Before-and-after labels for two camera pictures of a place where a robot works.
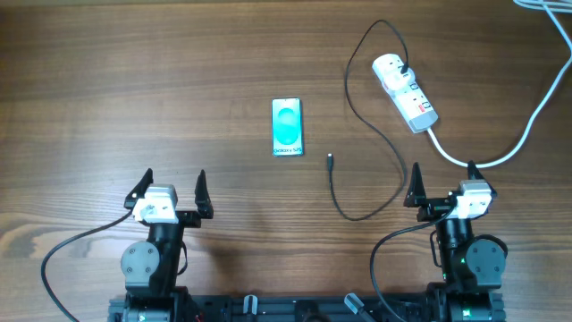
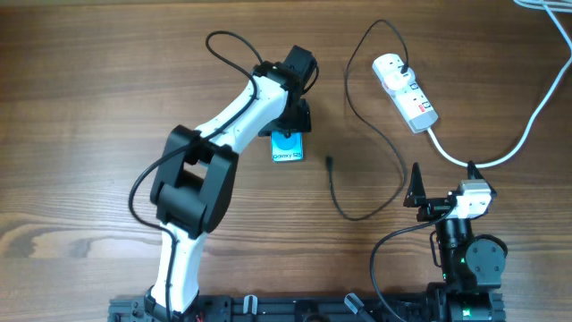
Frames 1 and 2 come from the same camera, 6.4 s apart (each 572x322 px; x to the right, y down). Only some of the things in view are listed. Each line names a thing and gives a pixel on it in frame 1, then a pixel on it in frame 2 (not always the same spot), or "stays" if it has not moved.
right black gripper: (416, 198) stays
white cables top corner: (548, 5) stays
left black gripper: (190, 218) → (301, 123)
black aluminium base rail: (300, 308) stays
